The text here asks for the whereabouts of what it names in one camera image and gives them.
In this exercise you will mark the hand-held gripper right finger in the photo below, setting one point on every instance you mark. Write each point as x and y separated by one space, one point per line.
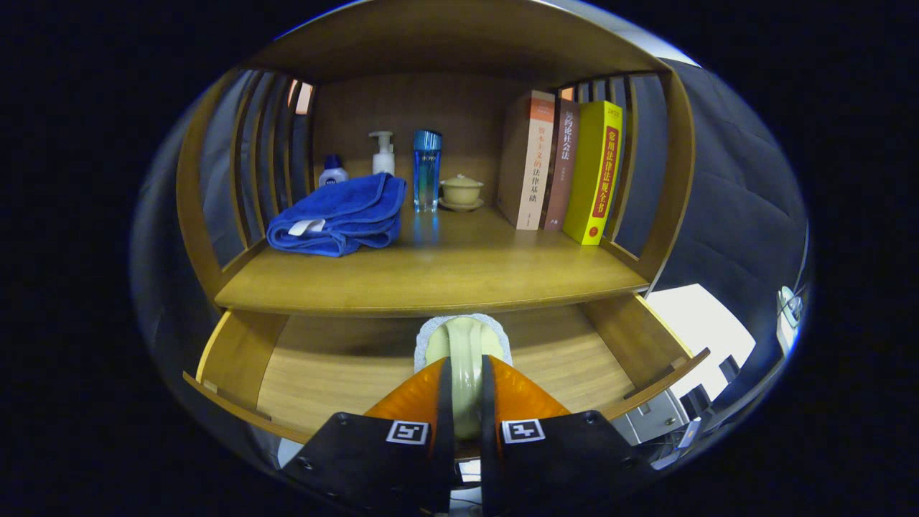
553 467

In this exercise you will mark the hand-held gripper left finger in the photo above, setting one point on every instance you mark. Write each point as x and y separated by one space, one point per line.
388 467

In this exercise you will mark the wooden drawer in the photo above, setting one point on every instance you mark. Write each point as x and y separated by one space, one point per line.
344 366

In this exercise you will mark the wooden countertop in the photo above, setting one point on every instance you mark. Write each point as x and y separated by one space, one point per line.
445 266

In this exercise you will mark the wooden cabinet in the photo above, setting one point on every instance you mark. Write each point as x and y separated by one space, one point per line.
459 36

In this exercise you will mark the grey ribbed metal panel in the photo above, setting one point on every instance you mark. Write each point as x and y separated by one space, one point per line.
657 420

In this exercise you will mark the black flat block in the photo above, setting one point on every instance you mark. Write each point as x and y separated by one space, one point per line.
695 401
729 368

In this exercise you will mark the folded blue towel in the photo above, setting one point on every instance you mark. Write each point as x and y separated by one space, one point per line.
344 208

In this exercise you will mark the small yellow lidded teacup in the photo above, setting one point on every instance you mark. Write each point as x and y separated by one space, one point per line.
461 192

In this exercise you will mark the blue glass bottle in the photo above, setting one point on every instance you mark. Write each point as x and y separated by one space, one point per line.
427 172

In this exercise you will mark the small white blue-capped bottle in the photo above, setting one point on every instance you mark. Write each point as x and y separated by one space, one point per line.
332 174

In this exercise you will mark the yellow book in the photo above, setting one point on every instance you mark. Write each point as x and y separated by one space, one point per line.
596 172

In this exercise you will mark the brown book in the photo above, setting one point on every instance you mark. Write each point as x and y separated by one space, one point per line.
563 165

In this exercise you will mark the white pump bottle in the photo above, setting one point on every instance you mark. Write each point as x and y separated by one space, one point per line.
383 161

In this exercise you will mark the beige book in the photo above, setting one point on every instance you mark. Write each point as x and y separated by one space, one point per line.
528 158

